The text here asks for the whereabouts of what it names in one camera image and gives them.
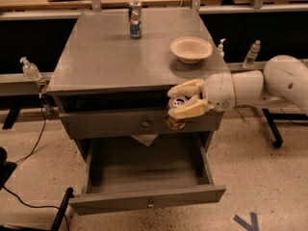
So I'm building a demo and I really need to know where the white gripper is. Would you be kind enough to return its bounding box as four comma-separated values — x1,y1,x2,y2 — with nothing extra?
167,72,236,119

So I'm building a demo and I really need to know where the orange soda can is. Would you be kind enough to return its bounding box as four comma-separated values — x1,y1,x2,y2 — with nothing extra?
165,95,191,131

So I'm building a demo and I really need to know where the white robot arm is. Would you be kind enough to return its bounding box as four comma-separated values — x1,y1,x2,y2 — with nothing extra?
167,55,308,119

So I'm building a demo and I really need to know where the white paper under drawer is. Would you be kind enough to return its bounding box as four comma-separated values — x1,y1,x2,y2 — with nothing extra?
132,134,158,146

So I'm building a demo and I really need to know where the grey drawer cabinet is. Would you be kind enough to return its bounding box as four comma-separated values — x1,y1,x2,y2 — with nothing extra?
47,8,228,167

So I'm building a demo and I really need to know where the open grey middle drawer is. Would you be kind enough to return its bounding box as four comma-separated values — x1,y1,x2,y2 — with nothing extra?
69,134,226,216

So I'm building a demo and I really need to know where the grey top drawer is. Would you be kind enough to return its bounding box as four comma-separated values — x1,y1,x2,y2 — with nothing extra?
60,108,223,140

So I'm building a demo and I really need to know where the blue silver can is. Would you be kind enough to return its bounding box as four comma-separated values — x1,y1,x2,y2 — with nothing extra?
128,1,141,39

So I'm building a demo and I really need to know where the white paper bowl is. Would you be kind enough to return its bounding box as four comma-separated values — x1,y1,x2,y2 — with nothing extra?
170,37,213,64

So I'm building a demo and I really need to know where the small white pump bottle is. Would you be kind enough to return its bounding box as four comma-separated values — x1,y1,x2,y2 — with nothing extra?
218,38,226,58

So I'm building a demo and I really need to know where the clear water bottle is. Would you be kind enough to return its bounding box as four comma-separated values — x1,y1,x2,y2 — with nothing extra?
243,40,261,68

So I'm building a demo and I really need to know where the black rolling stand leg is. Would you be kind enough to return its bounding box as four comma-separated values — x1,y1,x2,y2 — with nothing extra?
262,109,308,148

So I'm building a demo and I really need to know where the left hand sanitizer bottle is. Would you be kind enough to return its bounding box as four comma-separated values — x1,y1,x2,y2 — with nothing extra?
20,57,42,81

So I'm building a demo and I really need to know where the black chair base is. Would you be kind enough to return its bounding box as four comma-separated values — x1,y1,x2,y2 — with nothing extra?
0,147,73,231

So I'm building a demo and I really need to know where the black cable on floor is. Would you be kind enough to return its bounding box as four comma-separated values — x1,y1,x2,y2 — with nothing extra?
0,106,71,231

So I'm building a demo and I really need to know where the grey metal rail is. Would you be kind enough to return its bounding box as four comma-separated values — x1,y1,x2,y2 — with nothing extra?
0,59,308,97

